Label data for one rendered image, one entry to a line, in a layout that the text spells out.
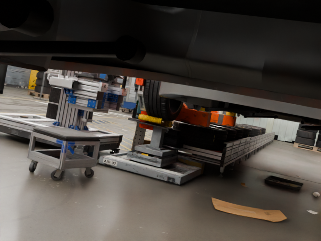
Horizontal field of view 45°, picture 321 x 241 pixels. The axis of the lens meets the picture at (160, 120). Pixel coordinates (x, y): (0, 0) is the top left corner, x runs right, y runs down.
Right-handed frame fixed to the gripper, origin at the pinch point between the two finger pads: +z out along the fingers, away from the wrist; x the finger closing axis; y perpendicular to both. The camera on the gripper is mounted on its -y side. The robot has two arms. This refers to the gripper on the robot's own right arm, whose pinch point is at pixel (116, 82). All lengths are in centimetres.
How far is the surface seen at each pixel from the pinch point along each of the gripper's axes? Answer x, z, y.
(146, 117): -12.9, 27.9, -34.0
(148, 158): -3, 28, -75
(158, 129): -18, 41, -45
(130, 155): 13, 28, -65
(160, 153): -15, 34, -72
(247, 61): -99, -199, -140
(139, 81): -22.2, -3.3, -10.9
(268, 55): -106, -199, -141
